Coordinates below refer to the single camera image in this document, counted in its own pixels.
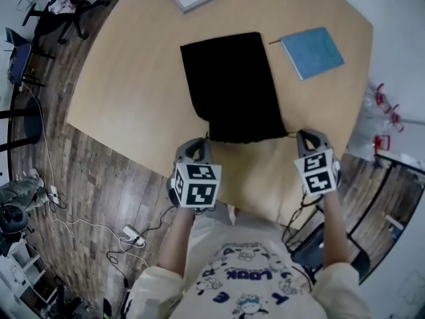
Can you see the person's cream printed shirt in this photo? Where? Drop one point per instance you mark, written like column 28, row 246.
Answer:
column 252, row 297

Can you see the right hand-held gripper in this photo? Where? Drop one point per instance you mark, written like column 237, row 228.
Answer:
column 317, row 174

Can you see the black round device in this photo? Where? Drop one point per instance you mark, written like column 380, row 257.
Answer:
column 13, row 219

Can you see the pack of red-capped water bottles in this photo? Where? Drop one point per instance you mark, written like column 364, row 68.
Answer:
column 378, row 125

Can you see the white shelf unit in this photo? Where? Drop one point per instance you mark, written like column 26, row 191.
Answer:
column 23, row 274

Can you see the person's left forearm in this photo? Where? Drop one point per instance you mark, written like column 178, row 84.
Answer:
column 177, row 244

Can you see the person's right forearm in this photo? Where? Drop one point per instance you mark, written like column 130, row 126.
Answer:
column 335, row 231

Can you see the blue notebook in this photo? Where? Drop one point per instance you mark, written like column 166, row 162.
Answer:
column 312, row 53

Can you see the round table with dark legs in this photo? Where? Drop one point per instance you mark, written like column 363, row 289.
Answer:
column 31, row 121

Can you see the black case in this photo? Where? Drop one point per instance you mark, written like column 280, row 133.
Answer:
column 308, row 244

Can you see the blue chair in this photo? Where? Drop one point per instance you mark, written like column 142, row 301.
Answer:
column 20, row 62

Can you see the black office chair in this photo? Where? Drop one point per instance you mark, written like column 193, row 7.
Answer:
column 50, row 22

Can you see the black cloth bag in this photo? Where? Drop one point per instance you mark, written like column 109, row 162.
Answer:
column 232, row 88

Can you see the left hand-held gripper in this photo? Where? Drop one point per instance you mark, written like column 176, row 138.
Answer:
column 199, row 188

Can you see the white power strip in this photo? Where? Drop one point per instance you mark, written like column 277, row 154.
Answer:
column 133, row 235
column 54, row 193

